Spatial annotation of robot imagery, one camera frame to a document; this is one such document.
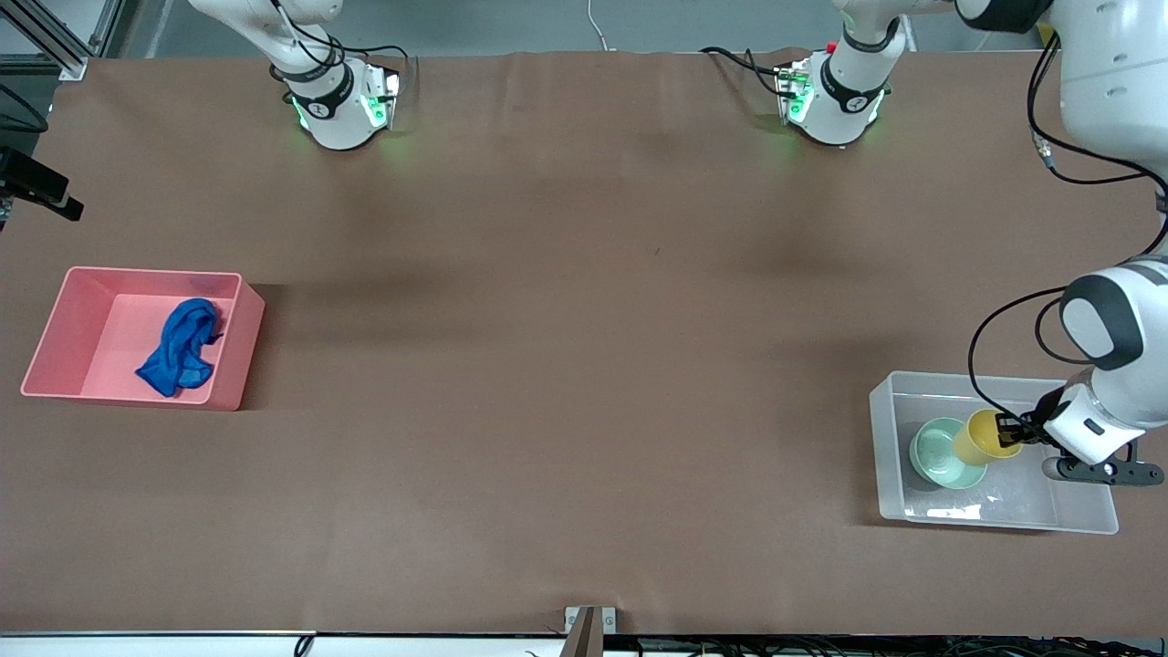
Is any blue cloth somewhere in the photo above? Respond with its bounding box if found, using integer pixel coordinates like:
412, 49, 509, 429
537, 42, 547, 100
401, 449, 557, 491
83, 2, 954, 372
135, 297, 225, 400

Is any pink plastic bin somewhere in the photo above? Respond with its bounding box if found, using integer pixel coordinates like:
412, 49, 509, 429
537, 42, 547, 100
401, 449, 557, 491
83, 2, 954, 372
20, 266, 267, 412

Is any metal table edge bracket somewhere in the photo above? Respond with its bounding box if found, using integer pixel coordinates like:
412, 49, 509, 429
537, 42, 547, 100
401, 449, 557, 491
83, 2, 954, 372
563, 605, 619, 657

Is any mint green bowl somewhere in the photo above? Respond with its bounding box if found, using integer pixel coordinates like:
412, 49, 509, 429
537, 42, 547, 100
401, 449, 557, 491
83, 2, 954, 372
908, 416, 990, 491

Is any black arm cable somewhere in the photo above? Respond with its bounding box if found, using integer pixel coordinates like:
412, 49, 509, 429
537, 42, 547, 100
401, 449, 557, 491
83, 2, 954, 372
965, 32, 1168, 430
0, 82, 52, 135

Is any aluminium frame post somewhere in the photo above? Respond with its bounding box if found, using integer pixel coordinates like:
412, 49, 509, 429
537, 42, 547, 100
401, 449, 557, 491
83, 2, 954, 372
0, 0, 92, 83

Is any black base cable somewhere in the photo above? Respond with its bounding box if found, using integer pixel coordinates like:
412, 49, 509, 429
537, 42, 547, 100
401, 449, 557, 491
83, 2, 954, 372
265, 0, 419, 92
699, 46, 797, 99

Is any brown table cover mat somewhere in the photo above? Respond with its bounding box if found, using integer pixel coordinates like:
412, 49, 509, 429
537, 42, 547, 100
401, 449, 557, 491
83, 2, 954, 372
0, 48, 1168, 638

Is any clear plastic box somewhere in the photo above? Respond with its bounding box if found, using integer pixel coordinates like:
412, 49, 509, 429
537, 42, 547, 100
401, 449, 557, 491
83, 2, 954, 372
868, 370, 1121, 537

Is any black left base cable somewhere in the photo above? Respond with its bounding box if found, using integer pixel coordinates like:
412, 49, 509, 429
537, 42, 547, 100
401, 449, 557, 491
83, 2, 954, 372
699, 46, 797, 99

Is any black right base cable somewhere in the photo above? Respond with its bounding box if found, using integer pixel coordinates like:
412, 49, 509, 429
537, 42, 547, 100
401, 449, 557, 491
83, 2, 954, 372
265, 0, 419, 92

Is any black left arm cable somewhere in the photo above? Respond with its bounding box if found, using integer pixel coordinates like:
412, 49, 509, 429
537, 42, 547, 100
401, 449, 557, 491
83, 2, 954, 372
965, 32, 1168, 430

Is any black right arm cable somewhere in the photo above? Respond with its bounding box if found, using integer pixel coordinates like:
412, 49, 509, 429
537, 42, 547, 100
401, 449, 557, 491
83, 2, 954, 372
0, 82, 52, 135

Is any yellow plastic cup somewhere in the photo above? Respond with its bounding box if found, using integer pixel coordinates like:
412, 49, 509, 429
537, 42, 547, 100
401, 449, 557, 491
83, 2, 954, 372
951, 409, 1025, 467

